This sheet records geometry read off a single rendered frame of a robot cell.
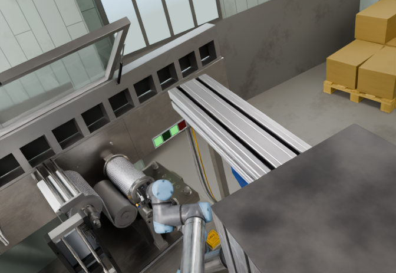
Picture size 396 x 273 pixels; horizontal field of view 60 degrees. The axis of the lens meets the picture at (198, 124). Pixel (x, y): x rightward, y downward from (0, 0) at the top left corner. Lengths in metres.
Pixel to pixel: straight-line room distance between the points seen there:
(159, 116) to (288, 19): 2.72
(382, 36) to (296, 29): 0.94
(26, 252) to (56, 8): 1.77
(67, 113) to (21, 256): 0.76
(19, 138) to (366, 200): 1.46
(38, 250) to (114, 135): 0.69
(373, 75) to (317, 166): 3.48
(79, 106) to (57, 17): 1.35
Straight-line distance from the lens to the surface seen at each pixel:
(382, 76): 3.90
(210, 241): 1.77
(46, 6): 2.92
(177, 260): 1.79
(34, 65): 1.19
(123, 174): 1.68
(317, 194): 0.44
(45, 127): 1.68
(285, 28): 4.33
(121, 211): 1.65
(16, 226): 1.88
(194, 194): 1.84
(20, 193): 1.79
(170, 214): 1.29
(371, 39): 4.49
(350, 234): 0.41
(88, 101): 1.71
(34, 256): 2.03
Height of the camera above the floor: 2.36
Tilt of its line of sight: 35 degrees down
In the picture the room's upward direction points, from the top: 15 degrees counter-clockwise
